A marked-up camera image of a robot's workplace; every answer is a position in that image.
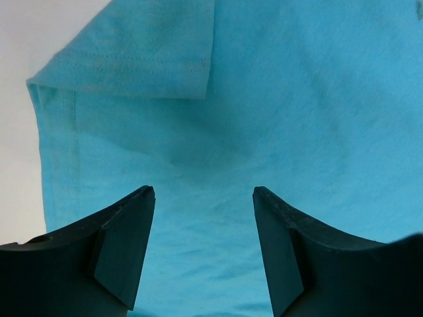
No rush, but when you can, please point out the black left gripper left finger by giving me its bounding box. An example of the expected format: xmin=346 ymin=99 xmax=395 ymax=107
xmin=1 ymin=186 xmax=155 ymax=316

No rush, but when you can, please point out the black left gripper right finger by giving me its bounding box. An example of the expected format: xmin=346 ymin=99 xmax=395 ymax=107
xmin=252 ymin=187 xmax=422 ymax=316

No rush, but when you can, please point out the turquoise t-shirt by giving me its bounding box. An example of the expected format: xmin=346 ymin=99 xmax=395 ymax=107
xmin=27 ymin=1 xmax=422 ymax=316

